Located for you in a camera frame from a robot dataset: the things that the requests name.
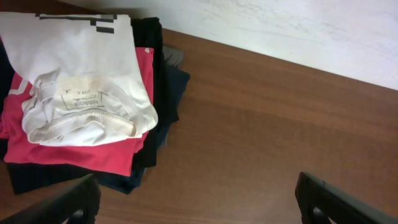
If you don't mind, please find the dark navy folded garment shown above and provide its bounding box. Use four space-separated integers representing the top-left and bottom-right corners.
98 46 190 195

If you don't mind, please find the black folded shirt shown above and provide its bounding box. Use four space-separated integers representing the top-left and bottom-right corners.
7 17 178 195

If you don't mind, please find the white t-shirt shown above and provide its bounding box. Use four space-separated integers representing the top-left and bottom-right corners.
1 12 158 146

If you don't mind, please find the red soccer folded shirt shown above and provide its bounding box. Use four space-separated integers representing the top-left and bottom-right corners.
1 47 154 175

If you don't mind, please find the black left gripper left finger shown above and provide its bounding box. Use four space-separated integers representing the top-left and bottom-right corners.
1 174 101 224

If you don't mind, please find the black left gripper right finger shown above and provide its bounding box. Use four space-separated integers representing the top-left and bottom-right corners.
295 172 397 224

